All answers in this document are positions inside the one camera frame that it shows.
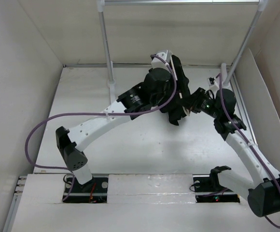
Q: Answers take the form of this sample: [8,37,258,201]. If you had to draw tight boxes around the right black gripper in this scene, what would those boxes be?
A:
[176,87,221,119]

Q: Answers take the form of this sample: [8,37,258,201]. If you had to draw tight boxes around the black trousers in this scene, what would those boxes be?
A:
[149,55,194,126]

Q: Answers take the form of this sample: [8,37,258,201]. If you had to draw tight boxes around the cream clothes hanger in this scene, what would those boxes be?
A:
[170,58,190,116]

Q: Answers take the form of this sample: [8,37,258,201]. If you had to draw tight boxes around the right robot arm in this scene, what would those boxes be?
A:
[184,88,280,217]

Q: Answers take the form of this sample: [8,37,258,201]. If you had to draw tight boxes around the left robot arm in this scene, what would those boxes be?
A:
[56,66,178,192]

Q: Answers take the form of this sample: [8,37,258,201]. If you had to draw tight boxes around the metal clothes rack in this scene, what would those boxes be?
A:
[95,0,270,102]

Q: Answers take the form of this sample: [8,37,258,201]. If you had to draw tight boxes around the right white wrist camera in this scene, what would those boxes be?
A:
[207,75,220,89]

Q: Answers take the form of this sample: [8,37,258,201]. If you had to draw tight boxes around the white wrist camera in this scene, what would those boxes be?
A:
[151,50,173,71]
[207,75,220,89]

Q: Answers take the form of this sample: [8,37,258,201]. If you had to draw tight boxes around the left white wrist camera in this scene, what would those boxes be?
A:
[151,50,173,71]

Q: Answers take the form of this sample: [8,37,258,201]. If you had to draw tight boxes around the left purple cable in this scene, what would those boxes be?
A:
[25,55,178,203]

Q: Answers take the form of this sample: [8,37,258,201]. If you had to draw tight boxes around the purple cable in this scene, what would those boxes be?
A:
[25,55,178,203]
[199,73,280,229]

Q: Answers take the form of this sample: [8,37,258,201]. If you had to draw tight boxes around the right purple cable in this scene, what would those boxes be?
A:
[199,73,280,229]

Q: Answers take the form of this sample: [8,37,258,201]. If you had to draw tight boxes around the right aluminium side rail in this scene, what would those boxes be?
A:
[230,74,257,144]

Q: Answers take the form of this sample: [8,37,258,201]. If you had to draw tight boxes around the aluminium side rail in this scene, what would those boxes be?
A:
[3,175,27,232]
[230,74,257,144]

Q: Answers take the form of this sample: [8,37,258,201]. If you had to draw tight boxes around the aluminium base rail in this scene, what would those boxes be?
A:
[62,174,240,204]

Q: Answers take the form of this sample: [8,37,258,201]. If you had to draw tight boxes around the left aluminium side rail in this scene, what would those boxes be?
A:
[3,175,27,232]

